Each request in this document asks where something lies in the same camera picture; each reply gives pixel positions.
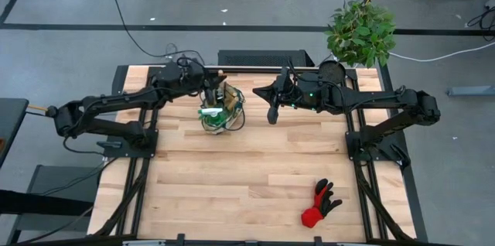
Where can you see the black side table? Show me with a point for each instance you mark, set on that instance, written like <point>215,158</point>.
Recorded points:
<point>9,122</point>

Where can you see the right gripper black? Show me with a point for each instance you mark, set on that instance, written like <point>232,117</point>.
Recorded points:
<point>290,93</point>

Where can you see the beige green-trimmed gardening bag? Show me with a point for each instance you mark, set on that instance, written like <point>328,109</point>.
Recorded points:
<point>231,121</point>

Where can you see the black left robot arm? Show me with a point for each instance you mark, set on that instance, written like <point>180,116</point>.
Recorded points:
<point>116,101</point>

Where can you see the red and black gardening glove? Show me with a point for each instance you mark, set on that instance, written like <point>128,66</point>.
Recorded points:
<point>311,217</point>

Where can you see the green plant in black pot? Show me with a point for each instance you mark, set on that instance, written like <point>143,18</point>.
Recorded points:
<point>359,33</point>

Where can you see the green spray bottle white head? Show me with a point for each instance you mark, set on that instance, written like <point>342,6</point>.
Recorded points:
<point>212,111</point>

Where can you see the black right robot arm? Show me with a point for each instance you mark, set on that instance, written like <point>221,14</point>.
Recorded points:
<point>367,99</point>

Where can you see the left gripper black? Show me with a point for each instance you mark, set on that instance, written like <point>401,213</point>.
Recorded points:
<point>207,79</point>

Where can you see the black metal table frame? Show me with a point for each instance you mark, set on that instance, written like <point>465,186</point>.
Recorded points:
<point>251,70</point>

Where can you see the grey desk foot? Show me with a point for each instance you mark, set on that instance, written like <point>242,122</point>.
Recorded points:
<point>472,91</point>

